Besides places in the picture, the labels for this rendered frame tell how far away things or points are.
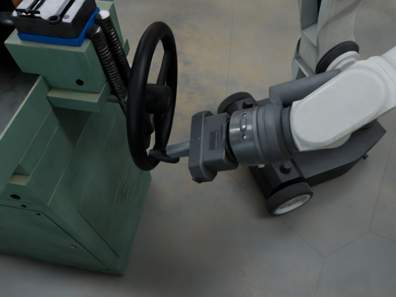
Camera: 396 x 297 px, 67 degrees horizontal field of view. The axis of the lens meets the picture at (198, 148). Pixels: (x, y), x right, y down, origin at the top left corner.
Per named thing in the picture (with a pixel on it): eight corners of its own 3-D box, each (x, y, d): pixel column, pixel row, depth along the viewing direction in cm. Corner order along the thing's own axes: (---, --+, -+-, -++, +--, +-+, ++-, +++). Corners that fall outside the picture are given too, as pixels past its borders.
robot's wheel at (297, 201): (260, 198, 118) (268, 210, 135) (266, 210, 116) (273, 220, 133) (306, 175, 116) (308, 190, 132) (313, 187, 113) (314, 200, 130)
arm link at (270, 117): (281, 162, 49) (357, 152, 44) (260, 164, 40) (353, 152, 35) (271, 96, 50) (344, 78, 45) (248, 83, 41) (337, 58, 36)
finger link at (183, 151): (164, 148, 52) (193, 143, 49) (174, 155, 55) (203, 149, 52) (162, 157, 52) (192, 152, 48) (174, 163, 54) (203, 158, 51)
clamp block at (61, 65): (99, 95, 52) (83, 53, 45) (28, 86, 53) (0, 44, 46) (125, 42, 60) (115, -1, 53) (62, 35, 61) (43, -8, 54)
